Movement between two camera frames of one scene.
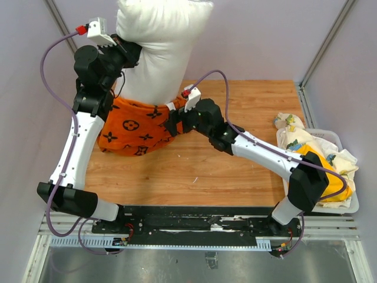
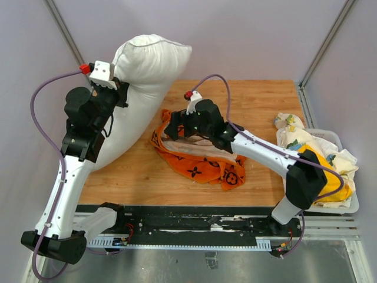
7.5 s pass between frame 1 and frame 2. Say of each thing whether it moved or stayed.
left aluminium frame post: stayed
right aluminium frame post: stayed
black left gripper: moved
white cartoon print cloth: stayed
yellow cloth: stayed
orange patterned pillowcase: moved
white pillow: moved
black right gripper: stayed
